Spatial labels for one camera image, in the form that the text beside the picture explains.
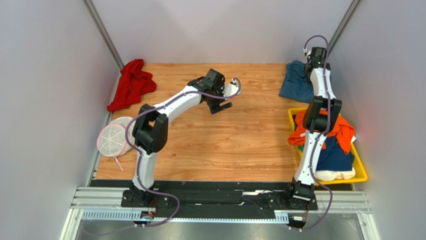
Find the white mesh laundry bag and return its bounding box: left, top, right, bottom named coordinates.
left=96, top=116, right=133, bottom=172

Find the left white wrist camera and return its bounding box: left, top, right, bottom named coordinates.
left=223, top=79, right=240, bottom=100

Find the navy blue t shirt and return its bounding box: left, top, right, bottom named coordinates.
left=316, top=136, right=354, bottom=172

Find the aluminium frame rail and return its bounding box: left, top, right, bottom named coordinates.
left=60, top=187, right=380, bottom=240

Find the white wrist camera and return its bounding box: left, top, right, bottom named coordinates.
left=223, top=79, right=240, bottom=100
left=303, top=48, right=312, bottom=62

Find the white t shirt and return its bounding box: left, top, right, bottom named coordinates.
left=315, top=168, right=356, bottom=182

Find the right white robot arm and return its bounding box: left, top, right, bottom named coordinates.
left=286, top=47, right=342, bottom=209

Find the yellow plastic bin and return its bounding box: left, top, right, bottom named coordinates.
left=287, top=107, right=368, bottom=185

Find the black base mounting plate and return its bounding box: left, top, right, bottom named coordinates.
left=121, top=180, right=318, bottom=220

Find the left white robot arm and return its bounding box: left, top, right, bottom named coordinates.
left=121, top=69, right=242, bottom=208

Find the red t shirt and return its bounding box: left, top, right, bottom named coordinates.
left=106, top=59, right=157, bottom=113

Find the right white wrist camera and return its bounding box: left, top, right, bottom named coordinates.
left=303, top=48, right=312, bottom=62

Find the teal blue t shirt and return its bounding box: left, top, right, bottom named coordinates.
left=278, top=60, right=314, bottom=104

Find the orange t shirt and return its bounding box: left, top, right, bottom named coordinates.
left=287, top=108, right=356, bottom=155

